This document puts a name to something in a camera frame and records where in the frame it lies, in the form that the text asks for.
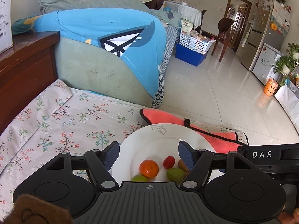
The pink towel with black edge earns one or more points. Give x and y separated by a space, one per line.
163 116

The white perforated basket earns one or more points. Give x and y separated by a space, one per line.
193 42

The brown plush cloth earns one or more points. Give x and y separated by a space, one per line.
35 211

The floral tablecloth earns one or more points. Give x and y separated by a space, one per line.
58 126

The orange smiley bucket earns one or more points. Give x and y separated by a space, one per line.
270 87

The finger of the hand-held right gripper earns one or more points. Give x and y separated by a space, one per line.
220 170

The dark wooden chair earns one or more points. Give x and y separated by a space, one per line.
225 28

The printed cardboard box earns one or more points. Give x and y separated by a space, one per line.
5 23

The green jujube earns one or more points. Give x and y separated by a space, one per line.
139 178
175 175

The red cherry tomato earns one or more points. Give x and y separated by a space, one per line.
169 162

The table with white cloth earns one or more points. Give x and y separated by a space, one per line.
186 11

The white storage box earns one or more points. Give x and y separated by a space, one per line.
288 100

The green potted plant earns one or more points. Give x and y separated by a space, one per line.
286 61

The black and white patterned cloth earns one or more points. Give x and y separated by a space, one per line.
167 51

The snack bag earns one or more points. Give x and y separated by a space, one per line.
186 25

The brown kiwi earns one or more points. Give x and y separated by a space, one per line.
183 165

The silver refrigerator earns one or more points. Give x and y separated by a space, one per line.
257 28

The dark wooden cabinet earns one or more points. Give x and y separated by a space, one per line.
25 65

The white plate with line drawings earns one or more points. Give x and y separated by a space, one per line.
149 144

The blue plastic bin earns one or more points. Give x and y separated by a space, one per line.
189 56

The blue printed cloth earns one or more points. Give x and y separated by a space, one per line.
98 25

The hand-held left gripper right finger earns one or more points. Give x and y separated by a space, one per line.
186 155

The small orange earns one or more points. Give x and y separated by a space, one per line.
149 168

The small white refrigerator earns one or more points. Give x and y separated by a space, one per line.
265 63

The person's right hand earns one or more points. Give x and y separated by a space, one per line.
292 218

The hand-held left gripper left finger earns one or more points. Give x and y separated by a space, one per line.
111 155

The green sofa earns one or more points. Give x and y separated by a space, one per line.
93 67

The wooden door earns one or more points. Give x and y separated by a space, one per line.
239 21

